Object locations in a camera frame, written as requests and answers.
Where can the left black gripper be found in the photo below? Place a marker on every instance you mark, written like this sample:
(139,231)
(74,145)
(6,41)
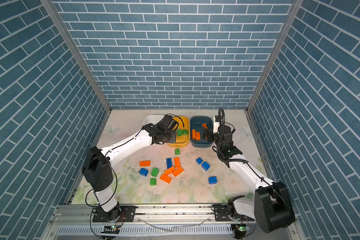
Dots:
(174,134)

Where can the dark teal plastic container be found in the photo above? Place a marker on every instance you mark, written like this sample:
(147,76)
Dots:
(197,125)

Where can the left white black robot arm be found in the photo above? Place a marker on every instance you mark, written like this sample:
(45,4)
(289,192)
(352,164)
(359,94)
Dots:
(99,168)

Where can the tall blue lego centre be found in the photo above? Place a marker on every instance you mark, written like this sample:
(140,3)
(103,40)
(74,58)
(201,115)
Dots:
(169,163)

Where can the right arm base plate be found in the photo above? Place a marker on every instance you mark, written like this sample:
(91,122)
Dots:
(226,212)

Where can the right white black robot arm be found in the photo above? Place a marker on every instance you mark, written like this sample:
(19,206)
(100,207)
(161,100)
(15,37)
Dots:
(272,207)

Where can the blue lego left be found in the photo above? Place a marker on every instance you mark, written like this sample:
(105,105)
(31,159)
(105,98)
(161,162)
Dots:
(143,172)

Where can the orange lego diagonal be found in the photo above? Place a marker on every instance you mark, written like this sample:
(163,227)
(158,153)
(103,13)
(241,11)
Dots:
(169,171)

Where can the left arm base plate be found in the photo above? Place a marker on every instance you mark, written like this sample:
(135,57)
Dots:
(118,214)

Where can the blue lego bottom right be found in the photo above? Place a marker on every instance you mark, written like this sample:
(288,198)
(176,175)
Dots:
(212,180)

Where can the green lego below top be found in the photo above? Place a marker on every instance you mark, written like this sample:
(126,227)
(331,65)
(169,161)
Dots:
(177,151)

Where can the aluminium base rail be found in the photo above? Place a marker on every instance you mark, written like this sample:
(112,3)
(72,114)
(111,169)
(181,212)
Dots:
(160,222)

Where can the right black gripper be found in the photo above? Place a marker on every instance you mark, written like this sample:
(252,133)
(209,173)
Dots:
(210,137)

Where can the white plastic container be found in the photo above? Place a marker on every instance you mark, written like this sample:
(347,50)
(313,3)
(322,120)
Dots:
(152,119)

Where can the green lego bottom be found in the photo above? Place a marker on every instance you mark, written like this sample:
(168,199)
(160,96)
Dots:
(153,182)

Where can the small blue lego right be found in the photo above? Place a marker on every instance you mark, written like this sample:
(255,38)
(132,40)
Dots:
(199,161)

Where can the yellow plastic container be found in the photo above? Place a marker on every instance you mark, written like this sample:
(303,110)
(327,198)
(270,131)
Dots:
(184,123)

